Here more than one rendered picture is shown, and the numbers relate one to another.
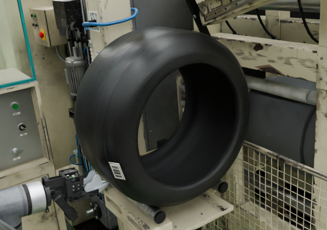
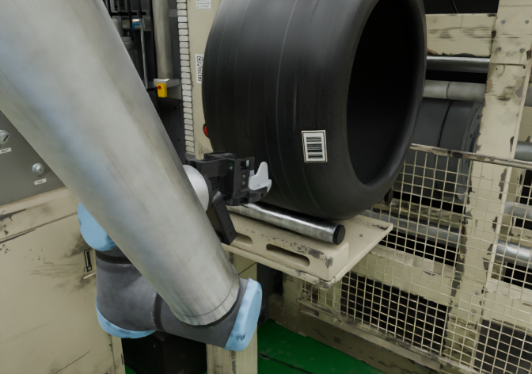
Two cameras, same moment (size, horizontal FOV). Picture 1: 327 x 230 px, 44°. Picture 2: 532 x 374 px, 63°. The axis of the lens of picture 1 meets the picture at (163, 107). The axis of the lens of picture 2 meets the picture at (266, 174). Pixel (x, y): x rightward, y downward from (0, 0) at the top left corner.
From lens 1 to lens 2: 74 cm
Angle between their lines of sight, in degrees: 20
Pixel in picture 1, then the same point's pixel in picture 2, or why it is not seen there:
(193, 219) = (355, 242)
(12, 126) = not seen: hidden behind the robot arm
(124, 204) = (258, 230)
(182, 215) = not seen: hidden behind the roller
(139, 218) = (297, 242)
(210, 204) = (363, 225)
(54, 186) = (212, 175)
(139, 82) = not seen: outside the picture
